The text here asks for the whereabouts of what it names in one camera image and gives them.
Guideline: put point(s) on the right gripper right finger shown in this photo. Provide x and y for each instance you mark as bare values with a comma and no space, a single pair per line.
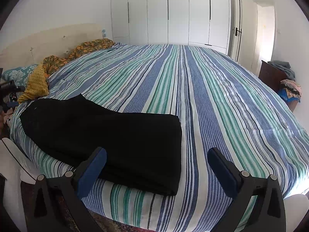
268,213

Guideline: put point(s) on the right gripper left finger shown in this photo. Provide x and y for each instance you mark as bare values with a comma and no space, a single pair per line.
57,196

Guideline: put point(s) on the black pants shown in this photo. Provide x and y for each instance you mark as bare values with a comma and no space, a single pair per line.
143,149

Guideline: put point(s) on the teal floral pillow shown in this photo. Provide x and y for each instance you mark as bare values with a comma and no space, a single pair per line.
19,75

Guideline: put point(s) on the mustard yellow knit cushion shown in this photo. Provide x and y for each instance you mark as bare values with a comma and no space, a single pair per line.
37,85

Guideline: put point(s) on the cream padded headboard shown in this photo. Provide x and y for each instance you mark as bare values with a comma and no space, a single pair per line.
58,41

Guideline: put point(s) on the orange floral green blanket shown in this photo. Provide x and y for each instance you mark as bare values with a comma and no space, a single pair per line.
53,63

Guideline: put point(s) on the white trouser leg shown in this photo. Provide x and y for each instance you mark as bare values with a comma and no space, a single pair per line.
15,168

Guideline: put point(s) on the pile of clothes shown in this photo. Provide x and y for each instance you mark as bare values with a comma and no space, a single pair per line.
289,90

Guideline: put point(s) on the dark wooden cabinet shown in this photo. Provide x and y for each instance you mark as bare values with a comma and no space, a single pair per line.
272,77

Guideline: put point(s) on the white wardrobe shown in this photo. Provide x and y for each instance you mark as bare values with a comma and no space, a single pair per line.
203,23

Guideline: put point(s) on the white door with handle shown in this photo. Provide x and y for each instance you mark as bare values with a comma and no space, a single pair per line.
243,32

